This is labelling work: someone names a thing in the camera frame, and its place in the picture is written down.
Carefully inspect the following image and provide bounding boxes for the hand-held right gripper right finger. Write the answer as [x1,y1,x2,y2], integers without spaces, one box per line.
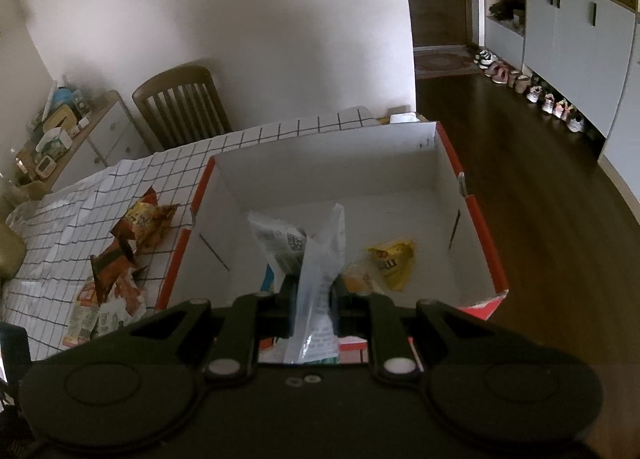
[330,276,536,387]

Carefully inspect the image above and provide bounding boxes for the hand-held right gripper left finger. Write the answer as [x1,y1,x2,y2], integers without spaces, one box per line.
[107,276,301,387]

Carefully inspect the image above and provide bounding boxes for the clear white snack packet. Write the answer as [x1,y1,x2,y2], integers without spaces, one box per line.
[285,203,347,365]

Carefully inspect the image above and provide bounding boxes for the red cardboard box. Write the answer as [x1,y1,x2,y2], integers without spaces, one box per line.
[155,121,510,365]

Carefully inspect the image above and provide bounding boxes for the red yellow snack bag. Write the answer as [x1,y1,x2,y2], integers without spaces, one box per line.
[110,188,180,255]

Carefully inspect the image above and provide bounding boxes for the yellow snack packet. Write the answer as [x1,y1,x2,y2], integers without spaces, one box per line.
[366,239,417,291]

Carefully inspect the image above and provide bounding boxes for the white barcode packet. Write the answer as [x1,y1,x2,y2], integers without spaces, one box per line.
[248,211,308,277]

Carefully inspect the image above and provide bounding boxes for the white orange printed packet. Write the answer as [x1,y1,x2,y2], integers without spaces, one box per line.
[62,271,148,350]

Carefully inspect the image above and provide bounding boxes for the green white tissue pack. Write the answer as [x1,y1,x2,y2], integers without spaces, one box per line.
[37,131,73,160]

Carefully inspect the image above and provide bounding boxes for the wooden sideboard white drawers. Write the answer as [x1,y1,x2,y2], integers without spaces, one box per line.
[15,90,153,192]

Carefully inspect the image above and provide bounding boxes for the yellow tissue box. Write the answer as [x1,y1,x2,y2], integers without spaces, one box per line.
[42,106,81,132]

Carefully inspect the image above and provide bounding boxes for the brown wooden chair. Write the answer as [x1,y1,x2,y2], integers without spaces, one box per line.
[132,65,233,152]

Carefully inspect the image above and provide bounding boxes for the red door mat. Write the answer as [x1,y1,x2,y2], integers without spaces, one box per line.
[414,51,483,80]

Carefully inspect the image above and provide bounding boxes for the row of shoes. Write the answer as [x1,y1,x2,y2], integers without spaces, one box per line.
[472,46,586,134]

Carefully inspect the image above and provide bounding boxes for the white cabinet with open shelves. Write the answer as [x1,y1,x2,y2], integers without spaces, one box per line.
[597,24,640,202]

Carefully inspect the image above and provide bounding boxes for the white hallway cabinet unit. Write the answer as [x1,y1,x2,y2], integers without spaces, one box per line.
[482,0,640,140]

